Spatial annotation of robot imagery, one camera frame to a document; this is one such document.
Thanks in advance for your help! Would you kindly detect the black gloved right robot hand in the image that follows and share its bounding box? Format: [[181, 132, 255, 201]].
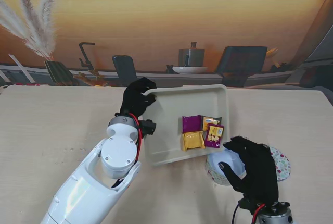
[[217, 135, 280, 203]]

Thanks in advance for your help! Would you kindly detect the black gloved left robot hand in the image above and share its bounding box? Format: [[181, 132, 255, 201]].
[[120, 77, 158, 122]]

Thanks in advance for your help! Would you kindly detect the round polka dot tin lid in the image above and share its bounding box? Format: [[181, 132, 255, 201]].
[[269, 147, 292, 182]]

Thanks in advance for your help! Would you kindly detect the round polka dot tin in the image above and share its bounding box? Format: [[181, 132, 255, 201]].
[[204, 147, 247, 187]]

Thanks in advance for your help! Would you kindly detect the beige rectangular plastic tray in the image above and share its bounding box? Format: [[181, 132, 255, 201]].
[[142, 84, 230, 167]]

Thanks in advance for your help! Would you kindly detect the purple yellow printed snack packet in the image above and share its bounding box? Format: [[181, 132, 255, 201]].
[[204, 123, 225, 149]]

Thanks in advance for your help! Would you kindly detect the plain purple snack packet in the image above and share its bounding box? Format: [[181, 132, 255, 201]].
[[182, 115, 202, 133]]

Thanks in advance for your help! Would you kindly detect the printed kitchen backdrop banner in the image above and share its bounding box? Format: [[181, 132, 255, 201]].
[[0, 0, 333, 89]]

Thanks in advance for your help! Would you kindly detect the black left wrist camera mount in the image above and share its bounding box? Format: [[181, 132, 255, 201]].
[[142, 119, 158, 136]]

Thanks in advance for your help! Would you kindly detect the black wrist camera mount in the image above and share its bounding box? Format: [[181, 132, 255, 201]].
[[142, 119, 158, 136], [238, 197, 264, 213]]

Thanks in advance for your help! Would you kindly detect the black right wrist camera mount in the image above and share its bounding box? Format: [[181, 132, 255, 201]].
[[238, 197, 264, 213]]

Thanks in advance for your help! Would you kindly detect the red left wrist cable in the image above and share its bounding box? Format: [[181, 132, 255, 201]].
[[129, 113, 144, 163]]

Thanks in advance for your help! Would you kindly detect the red wrist cable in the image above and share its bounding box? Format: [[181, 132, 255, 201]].
[[129, 113, 144, 163], [251, 204, 266, 224]]

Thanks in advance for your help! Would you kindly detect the red right wrist cable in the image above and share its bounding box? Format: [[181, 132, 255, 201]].
[[251, 204, 266, 224]]

